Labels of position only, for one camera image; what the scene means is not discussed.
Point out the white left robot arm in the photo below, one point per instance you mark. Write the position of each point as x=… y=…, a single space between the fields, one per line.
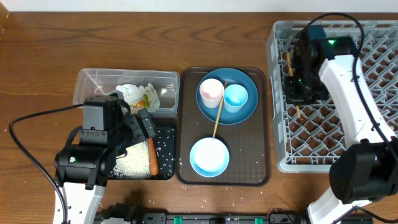
x=83 y=166

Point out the white tissue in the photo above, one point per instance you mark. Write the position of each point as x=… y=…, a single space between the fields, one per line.
x=131 y=93

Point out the light blue rice bowl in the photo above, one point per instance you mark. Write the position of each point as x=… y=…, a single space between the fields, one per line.
x=209 y=157

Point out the wooden chopstick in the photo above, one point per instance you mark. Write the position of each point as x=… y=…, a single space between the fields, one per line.
x=291 y=74
x=219 y=112

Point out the orange carrot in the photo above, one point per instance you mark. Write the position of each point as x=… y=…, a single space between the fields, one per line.
x=153 y=164

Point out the pink plastic cup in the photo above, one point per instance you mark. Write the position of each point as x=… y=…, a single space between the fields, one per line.
x=211 y=92

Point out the grey plastic dishwasher rack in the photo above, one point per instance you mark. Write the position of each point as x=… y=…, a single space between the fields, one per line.
x=310 y=138

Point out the green food wrapper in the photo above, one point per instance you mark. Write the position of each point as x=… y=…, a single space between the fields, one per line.
x=144 y=97

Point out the clear plastic waste bin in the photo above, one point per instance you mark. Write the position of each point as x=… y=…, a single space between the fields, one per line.
x=95 y=81

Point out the pile of white rice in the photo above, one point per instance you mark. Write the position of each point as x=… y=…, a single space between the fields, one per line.
x=135 y=161

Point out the dark blue plate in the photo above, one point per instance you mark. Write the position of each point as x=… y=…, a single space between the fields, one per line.
x=231 y=115

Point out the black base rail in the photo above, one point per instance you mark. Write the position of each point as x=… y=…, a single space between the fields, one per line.
x=162 y=218

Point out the light blue plastic cup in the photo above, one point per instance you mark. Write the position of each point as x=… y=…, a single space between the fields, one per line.
x=235 y=97

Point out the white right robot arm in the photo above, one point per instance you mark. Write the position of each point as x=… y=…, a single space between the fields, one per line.
x=329 y=67

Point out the brown serving tray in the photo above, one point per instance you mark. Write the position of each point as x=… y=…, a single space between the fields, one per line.
x=247 y=138

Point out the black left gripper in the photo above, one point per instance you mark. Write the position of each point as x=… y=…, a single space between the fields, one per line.
x=134 y=121

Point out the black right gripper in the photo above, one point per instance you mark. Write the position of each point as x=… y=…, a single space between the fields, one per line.
x=295 y=97

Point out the black plastic tray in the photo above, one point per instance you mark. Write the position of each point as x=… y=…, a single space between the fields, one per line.
x=166 y=149

